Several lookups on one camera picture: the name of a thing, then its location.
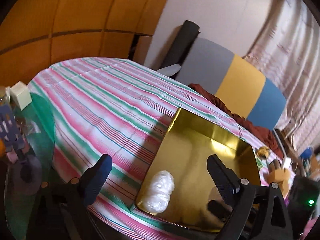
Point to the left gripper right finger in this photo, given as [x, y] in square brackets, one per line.
[224, 178]

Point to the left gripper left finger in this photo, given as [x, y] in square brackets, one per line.
[85, 189]

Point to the white plastic bundle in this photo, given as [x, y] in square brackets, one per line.
[157, 195]

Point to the yellow grey glove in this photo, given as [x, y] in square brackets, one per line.
[263, 152]

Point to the gold metal tin box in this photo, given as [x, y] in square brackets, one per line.
[184, 150]

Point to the dark red blanket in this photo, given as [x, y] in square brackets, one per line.
[263, 134]

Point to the round green glass table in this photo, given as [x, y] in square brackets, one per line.
[38, 127]

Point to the striped pink green bedsheet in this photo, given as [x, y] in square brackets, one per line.
[118, 107]

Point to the grey yellow blue headboard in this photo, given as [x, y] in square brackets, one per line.
[239, 85]

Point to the small white box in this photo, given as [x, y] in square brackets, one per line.
[20, 95]

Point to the pink patterned curtain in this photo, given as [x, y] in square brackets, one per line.
[287, 52]

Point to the black rolled mat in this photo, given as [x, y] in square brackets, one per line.
[181, 45]

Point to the orange wooden wardrobe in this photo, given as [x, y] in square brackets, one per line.
[38, 33]

